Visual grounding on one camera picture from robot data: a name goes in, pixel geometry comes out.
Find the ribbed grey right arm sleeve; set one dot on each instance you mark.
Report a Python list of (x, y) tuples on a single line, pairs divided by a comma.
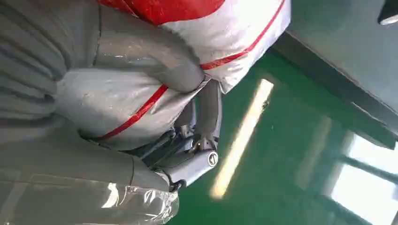
[(28, 46)]

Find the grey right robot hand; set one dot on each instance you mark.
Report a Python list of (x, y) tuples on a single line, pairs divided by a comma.
[(140, 52)]

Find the black object with pale edge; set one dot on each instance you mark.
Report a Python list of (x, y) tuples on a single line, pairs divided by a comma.
[(390, 11)]

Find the dark grey table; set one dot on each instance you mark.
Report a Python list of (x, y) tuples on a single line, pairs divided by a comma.
[(342, 46)]

